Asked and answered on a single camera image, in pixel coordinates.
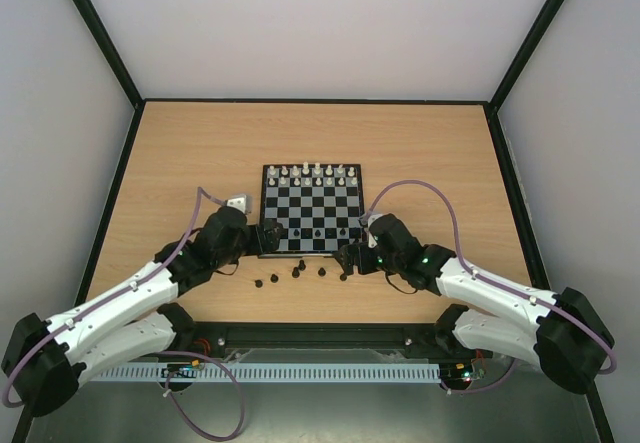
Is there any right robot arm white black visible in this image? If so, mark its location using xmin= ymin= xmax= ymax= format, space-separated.
xmin=333 ymin=214 xmax=615 ymax=394

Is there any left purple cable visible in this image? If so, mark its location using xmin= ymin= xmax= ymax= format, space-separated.
xmin=1 ymin=186 xmax=246 ymax=439

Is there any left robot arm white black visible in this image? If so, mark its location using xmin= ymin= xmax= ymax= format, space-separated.
xmin=1 ymin=207 xmax=285 ymax=417

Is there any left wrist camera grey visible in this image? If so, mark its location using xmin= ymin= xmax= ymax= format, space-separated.
xmin=225 ymin=193 xmax=253 ymax=215

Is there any light blue cable duct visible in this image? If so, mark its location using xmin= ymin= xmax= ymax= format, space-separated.
xmin=93 ymin=362 xmax=441 ymax=384

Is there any black aluminium rail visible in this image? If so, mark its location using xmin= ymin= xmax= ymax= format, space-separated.
xmin=189 ymin=320 xmax=581 ymax=362

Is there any black and white chessboard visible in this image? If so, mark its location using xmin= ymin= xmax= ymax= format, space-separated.
xmin=260 ymin=162 xmax=366 ymax=258

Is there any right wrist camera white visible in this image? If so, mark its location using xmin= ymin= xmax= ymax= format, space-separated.
xmin=359 ymin=213 xmax=382 ymax=248

